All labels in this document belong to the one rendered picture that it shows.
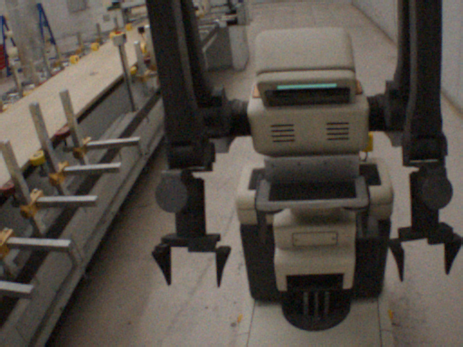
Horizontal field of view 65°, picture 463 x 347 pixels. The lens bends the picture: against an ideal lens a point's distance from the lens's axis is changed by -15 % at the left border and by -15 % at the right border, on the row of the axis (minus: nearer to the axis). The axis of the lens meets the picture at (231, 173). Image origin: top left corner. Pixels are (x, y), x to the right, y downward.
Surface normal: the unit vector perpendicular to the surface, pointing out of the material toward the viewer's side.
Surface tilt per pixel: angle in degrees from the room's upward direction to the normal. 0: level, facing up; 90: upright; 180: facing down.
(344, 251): 8
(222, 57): 90
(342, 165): 90
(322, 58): 43
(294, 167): 90
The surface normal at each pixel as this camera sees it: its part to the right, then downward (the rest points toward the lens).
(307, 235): -0.14, 0.63
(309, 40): -0.21, -0.29
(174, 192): -0.22, 0.01
